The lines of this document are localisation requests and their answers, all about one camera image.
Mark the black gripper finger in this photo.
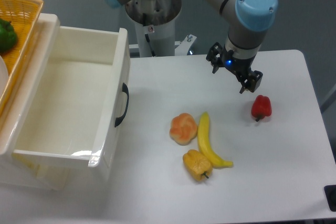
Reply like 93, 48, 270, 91
238, 70, 263, 94
206, 42, 224, 74

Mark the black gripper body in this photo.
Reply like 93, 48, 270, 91
223, 40, 257, 82

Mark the round orange bread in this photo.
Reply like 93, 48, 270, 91
169, 113, 198, 145

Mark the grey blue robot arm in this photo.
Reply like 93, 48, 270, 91
105, 0, 278, 92

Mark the red bell pepper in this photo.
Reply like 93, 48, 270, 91
251, 95, 272, 122

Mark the yellow banana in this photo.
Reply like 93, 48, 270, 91
197, 112, 234, 168

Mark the yellow bell pepper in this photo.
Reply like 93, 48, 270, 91
183, 150, 213, 182

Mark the black object at table edge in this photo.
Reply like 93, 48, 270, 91
324, 185, 336, 212

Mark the white open drawer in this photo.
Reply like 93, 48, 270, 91
13, 27, 130, 180

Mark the white drawer cabinet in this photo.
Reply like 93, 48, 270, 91
0, 13, 71, 191

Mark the yellow woven basket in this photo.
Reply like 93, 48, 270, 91
1, 0, 44, 114

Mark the green bell pepper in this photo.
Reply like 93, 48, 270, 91
1, 19, 18, 52

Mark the white plate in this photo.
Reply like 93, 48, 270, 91
0, 57, 9, 95

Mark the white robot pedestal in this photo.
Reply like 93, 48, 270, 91
125, 0, 197, 58

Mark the black cable on pedestal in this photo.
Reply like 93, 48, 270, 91
142, 13, 157, 57

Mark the black drawer handle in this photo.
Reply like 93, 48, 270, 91
114, 83, 130, 127

